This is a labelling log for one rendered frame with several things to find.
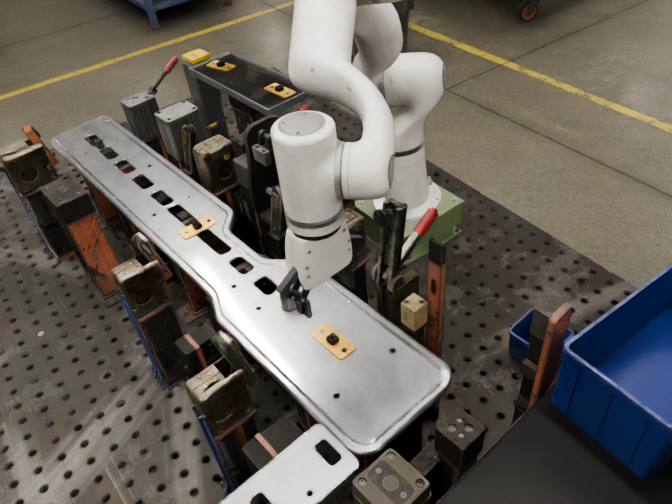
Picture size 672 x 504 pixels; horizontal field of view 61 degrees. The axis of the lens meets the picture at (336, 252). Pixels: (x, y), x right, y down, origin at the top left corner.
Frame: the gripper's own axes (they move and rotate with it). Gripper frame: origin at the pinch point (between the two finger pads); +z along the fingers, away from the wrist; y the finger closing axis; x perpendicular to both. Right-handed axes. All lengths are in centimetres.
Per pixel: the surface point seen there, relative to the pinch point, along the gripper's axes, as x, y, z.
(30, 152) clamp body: -102, 17, 7
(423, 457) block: 26.1, 4.9, 11.9
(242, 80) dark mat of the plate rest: -70, -32, -4
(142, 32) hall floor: -450, -156, 114
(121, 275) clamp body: -39.3, 20.8, 7.7
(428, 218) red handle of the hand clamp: 0.6, -24.1, -1.9
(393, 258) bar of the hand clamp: 1.9, -13.8, 0.1
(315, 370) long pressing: 2.7, 6.2, 12.0
